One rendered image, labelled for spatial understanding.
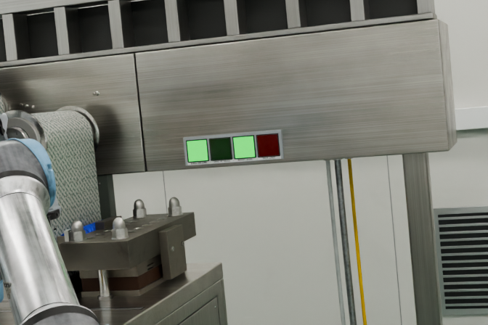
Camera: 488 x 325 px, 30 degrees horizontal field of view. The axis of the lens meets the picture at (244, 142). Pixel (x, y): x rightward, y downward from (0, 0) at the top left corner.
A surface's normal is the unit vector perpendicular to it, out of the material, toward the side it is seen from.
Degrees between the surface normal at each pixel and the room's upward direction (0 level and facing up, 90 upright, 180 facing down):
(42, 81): 90
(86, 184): 90
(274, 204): 90
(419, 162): 90
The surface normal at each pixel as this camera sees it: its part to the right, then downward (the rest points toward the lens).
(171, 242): 0.95, -0.07
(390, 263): -0.29, 0.07
